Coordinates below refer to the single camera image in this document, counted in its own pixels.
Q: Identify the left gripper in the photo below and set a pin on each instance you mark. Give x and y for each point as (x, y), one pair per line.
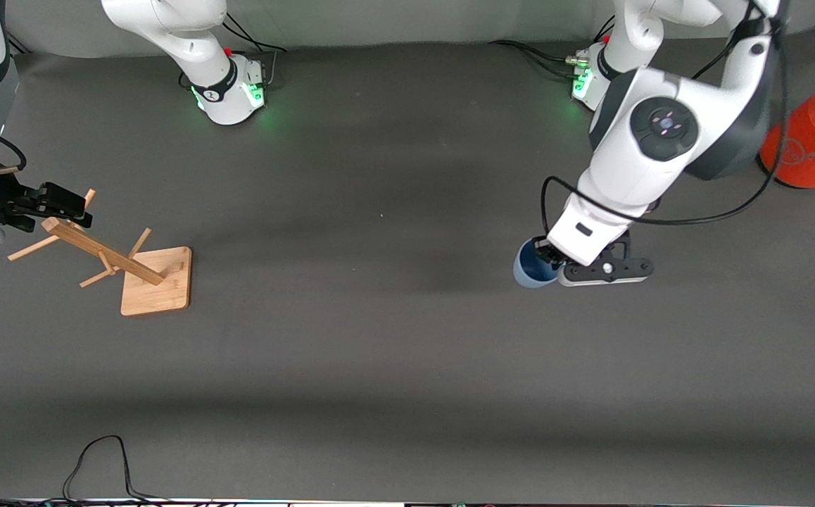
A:
(547, 253)

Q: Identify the light blue plastic cup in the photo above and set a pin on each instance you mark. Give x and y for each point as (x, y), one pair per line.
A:
(528, 271)

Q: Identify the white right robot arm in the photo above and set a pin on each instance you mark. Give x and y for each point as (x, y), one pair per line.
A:
(186, 39)

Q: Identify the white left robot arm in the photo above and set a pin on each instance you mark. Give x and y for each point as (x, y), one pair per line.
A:
(654, 155)

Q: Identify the wooden mug rack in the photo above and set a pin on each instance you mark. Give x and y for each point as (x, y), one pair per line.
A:
(154, 282)

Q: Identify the orange can with grey lid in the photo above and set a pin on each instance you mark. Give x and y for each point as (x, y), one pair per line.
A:
(812, 137)

